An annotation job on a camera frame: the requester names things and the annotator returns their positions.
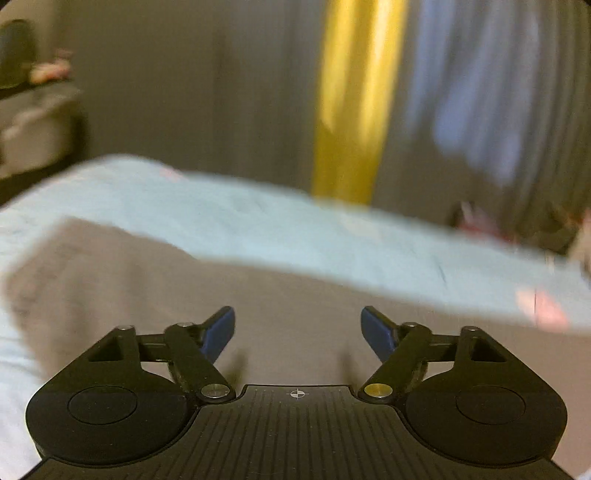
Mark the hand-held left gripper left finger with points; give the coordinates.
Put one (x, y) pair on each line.
(220, 328)

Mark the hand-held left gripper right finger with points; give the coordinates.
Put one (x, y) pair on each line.
(376, 330)

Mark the grey pants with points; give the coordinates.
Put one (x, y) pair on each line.
(286, 314)

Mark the light blue mushroom-print bed sheet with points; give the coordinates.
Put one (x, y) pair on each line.
(231, 217)

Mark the pink basket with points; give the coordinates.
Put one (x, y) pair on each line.
(480, 221)

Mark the yellow curtain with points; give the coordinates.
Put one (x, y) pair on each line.
(355, 92)

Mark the grey curtain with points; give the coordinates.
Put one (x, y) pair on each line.
(485, 83)
(194, 83)

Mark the beige storage box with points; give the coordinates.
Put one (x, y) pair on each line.
(32, 124)

